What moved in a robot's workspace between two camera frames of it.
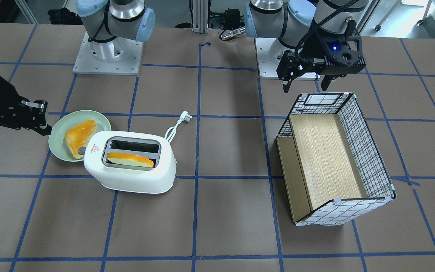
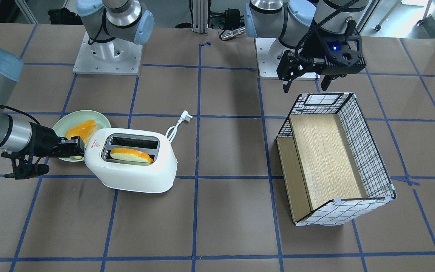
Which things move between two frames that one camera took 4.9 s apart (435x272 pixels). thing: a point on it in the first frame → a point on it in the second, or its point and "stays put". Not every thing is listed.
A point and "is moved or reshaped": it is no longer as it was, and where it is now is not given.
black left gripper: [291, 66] stays put
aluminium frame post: [200, 16] stays put
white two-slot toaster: [131, 162] is moved or reshaped
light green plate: [56, 137] stays put
